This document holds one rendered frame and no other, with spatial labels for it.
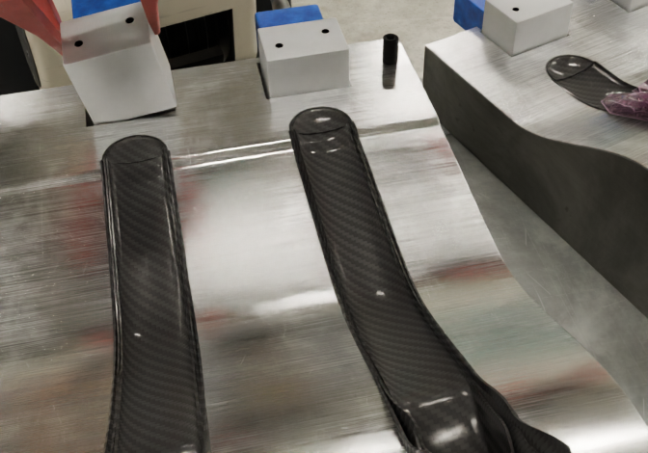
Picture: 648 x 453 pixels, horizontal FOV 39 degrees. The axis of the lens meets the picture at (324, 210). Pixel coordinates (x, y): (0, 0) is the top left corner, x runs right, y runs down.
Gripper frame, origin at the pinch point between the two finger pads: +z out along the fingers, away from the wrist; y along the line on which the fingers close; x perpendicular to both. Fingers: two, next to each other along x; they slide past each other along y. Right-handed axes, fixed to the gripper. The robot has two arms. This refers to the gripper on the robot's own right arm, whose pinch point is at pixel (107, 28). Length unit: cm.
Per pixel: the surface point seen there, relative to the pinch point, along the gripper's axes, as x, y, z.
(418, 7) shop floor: 125, 50, 122
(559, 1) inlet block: 3.4, 29.3, 10.5
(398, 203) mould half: -13.4, 13.2, 5.4
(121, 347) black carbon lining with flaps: -19.5, -1.7, 2.1
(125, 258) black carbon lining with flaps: -13.5, -1.4, 3.7
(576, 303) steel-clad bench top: -17.2, 22.6, 14.8
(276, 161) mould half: -8.6, 7.4, 5.1
